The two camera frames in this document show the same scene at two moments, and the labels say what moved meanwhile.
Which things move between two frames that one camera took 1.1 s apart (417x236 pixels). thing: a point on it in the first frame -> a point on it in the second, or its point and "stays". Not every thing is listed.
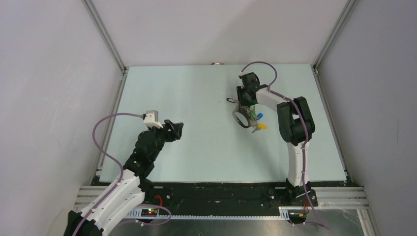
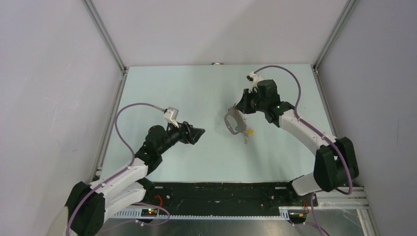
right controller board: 297,215 stays
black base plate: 224,196 stays
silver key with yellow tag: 257,129 -> 246,136
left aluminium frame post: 109,38 stays
